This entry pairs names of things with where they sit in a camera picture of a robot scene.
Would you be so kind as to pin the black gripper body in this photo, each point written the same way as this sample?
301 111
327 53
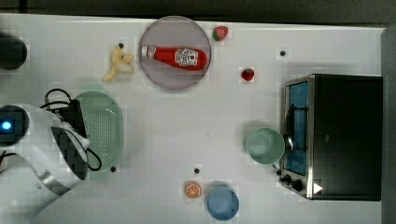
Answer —
72 114

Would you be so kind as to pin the green plastic strainer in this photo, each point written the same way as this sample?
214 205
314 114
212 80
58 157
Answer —
104 127

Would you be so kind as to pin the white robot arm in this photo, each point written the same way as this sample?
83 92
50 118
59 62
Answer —
53 160

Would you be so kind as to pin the plush peeled banana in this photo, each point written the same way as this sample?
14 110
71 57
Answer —
121 63

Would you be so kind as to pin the black cylinder holder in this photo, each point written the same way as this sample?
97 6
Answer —
13 52

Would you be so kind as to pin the grey round plate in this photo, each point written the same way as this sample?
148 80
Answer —
174 31

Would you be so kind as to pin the red plush ketchup bottle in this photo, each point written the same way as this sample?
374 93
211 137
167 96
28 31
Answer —
179 57

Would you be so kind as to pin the plush orange slice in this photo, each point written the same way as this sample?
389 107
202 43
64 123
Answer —
193 190

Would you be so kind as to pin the pale pink plush strawberry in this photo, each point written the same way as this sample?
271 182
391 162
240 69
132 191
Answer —
220 32

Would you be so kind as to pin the blue bowl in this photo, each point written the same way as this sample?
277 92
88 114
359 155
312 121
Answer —
222 203

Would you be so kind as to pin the dark red plush strawberry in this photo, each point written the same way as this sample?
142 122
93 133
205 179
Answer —
247 74

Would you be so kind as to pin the green cup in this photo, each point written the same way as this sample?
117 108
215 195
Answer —
265 146

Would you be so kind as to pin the black toaster oven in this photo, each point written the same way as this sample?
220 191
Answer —
332 128

